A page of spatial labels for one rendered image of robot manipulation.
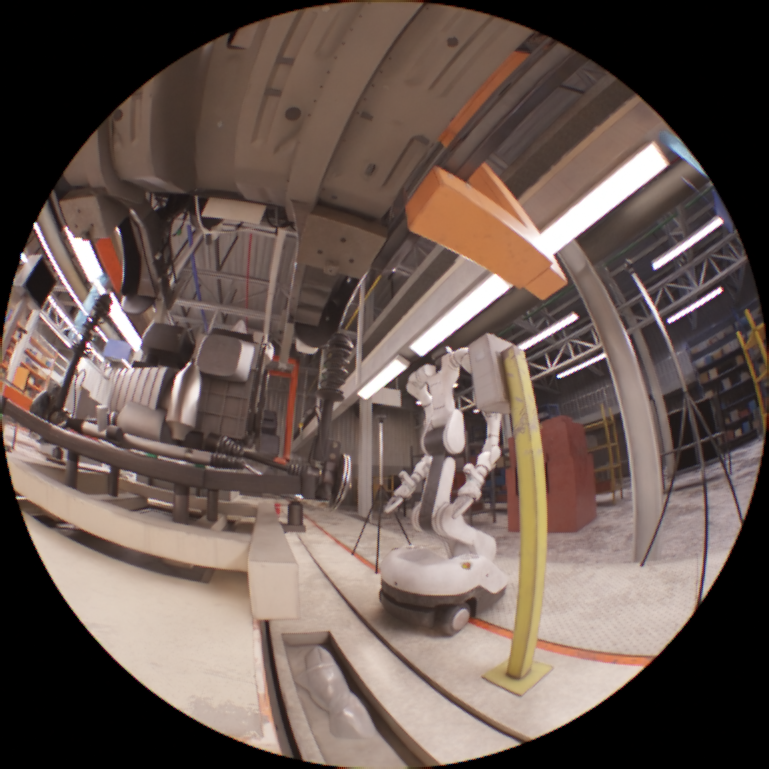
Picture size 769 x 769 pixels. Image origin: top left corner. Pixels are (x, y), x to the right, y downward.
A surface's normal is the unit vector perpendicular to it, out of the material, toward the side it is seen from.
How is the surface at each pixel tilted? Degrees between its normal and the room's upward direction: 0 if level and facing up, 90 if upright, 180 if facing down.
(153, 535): 90
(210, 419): 90
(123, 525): 90
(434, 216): 180
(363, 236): 180
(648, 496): 90
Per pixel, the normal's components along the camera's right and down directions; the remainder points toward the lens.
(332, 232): 0.00, 0.93
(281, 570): 0.44, -0.34
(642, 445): -0.90, -0.16
